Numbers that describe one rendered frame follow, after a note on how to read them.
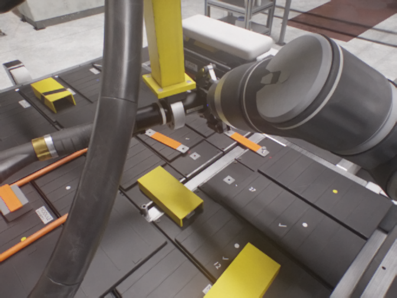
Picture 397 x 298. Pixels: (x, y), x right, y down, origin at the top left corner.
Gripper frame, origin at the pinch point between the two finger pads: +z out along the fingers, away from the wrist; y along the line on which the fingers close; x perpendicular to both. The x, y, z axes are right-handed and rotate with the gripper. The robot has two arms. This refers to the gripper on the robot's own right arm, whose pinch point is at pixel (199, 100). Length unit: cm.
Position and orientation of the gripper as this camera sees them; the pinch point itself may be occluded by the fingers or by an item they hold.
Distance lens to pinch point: 66.6
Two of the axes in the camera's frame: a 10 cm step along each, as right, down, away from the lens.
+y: 2.5, 9.3, 2.5
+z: -4.1, -1.3, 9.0
